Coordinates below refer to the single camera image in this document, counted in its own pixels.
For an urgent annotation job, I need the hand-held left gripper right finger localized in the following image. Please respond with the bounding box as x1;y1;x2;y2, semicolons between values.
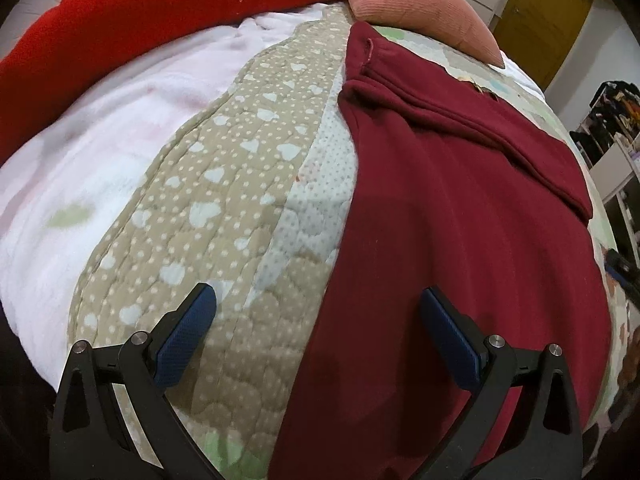
419;287;584;480

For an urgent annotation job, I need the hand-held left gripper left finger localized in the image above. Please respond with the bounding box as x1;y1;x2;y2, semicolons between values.
51;282;226;480

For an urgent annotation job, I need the maroon sweatshirt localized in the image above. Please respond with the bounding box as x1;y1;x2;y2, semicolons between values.
268;22;614;480

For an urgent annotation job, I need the beige heart-print quilt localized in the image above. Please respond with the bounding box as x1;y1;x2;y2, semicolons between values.
67;2;640;480

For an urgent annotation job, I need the dark small object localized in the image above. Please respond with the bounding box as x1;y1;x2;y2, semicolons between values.
607;252;637;284

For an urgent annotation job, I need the white fleece blanket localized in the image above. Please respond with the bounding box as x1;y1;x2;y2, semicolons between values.
0;3;331;392

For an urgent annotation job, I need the white cluttered shelf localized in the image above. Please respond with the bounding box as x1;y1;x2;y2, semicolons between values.
569;80;640;256

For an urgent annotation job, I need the yellow wooden door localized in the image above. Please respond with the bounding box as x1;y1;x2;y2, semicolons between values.
492;0;595;92

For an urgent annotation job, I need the pink corduroy pillow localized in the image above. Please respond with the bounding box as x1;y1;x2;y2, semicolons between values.
334;0;506;69

